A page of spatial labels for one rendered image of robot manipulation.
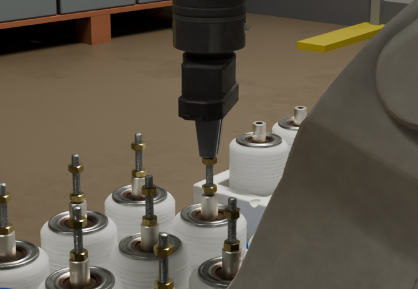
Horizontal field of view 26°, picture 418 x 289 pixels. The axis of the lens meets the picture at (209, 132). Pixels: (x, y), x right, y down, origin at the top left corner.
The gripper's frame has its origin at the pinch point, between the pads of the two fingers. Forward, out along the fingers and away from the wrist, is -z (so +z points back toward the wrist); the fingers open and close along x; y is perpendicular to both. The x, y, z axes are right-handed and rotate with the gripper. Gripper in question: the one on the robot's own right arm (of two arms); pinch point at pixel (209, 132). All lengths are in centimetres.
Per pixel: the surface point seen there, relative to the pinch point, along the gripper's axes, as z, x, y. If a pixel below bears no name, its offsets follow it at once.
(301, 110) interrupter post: -8.4, -42.3, 5.5
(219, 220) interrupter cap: -11.0, 2.0, 1.8
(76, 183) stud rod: -5.6, 6.8, -15.3
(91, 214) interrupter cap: -10.9, 3.8, -14.7
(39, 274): -12.6, 18.4, -15.4
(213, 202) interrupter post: -9.0, 0.8, 0.7
